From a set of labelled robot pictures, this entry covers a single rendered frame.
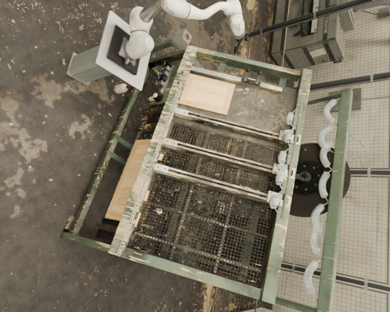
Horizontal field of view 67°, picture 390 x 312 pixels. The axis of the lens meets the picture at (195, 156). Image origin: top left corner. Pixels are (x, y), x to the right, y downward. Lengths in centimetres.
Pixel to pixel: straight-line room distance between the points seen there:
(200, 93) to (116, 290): 239
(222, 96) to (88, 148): 150
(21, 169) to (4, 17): 130
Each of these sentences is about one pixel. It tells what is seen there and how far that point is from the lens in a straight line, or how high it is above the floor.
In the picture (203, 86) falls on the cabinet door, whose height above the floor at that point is 104.
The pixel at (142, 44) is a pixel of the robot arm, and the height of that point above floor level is 102.
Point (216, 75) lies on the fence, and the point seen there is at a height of 113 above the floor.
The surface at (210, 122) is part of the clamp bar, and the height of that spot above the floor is 121.
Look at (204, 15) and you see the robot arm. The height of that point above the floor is 160.
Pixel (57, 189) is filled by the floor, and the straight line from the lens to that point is 313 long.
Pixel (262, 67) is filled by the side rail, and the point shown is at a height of 148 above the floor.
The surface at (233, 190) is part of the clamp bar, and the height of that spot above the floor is 150.
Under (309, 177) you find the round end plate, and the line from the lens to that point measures 306.
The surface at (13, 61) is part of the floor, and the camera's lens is 310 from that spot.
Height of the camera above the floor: 279
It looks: 38 degrees down
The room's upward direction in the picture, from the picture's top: 89 degrees clockwise
